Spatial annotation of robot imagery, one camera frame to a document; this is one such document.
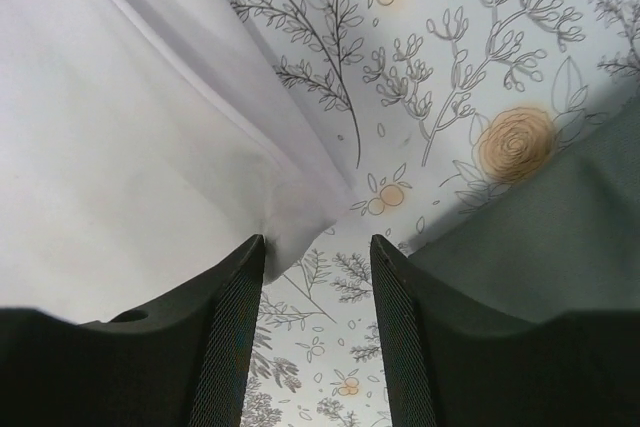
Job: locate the white t shirt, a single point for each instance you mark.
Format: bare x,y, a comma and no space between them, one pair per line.
141,142

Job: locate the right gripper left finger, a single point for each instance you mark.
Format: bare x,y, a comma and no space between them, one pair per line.
181,359

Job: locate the dark green folded t shirt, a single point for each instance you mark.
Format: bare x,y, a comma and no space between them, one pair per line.
566,239

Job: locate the floral table mat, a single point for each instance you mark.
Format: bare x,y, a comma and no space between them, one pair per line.
434,109

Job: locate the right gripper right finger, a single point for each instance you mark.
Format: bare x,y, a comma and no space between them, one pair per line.
452,361

